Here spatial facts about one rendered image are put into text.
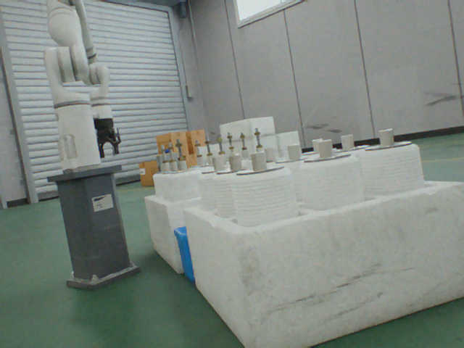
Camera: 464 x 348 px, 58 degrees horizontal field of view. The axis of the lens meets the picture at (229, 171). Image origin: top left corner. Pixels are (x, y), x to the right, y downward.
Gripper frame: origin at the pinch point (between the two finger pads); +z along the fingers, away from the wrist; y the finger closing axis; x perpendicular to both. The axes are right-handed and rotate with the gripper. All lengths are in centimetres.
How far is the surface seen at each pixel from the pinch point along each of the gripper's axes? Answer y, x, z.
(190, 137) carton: 237, -296, -13
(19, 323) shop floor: -44, 61, 33
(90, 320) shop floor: -61, 55, 33
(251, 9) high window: 269, -530, -221
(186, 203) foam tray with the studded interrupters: -61, 23, 16
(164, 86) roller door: 425, -448, -117
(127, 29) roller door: 429, -388, -215
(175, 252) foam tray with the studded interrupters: -59, 27, 27
